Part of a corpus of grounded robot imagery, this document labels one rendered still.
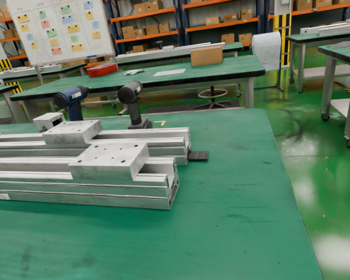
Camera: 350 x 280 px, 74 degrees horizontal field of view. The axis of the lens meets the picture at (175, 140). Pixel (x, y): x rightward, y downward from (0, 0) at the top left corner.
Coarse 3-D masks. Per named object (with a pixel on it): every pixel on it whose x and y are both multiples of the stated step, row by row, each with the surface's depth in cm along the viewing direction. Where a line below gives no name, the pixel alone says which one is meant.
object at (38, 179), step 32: (0, 160) 73; (32, 160) 70; (64, 160) 67; (160, 160) 58; (0, 192) 67; (32, 192) 64; (64, 192) 62; (96, 192) 57; (128, 192) 54; (160, 192) 52
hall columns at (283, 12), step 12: (276, 0) 493; (276, 12) 498; (288, 12) 503; (276, 24) 506; (288, 24) 501; (0, 48) 705; (288, 48) 521; (0, 60) 702; (288, 60) 532; (12, 84) 737
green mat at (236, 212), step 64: (0, 128) 138; (192, 128) 95; (256, 128) 86; (192, 192) 59; (256, 192) 55; (0, 256) 49; (64, 256) 47; (128, 256) 44; (192, 256) 42; (256, 256) 40
